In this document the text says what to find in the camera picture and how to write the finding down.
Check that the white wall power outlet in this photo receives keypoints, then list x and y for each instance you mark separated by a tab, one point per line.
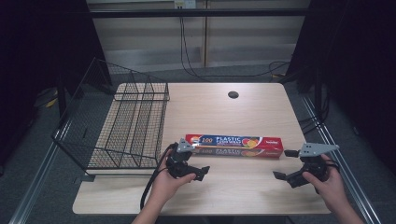
185	3

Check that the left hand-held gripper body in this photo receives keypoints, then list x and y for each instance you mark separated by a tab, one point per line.
176	163

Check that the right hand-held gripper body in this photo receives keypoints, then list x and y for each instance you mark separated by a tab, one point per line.
316	149

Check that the metal floor rail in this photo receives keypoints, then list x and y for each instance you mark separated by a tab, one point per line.
339	155
34	183

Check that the person's right hand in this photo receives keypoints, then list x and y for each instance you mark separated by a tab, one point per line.
331	189

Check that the person's left hand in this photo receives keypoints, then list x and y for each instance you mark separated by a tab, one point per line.
166	186

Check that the black horizontal frame bar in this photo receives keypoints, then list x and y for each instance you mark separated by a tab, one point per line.
199	12

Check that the yellow floor object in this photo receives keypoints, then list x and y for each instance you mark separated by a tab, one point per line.
51	102

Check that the red blue plastic wrap box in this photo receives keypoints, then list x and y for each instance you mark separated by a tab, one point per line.
233	145

